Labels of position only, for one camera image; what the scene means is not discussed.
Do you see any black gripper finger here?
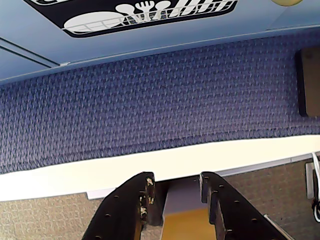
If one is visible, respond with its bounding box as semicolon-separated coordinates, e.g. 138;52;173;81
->
199;171;288;240
81;171;166;240

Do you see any dark rectangular floor panel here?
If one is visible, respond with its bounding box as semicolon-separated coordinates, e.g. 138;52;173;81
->
294;48;320;118

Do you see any blue wooden toy kitchen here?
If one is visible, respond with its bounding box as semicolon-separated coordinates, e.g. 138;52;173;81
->
0;0;320;86

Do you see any white cable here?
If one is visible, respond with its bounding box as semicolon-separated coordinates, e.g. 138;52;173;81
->
311;151;320;224

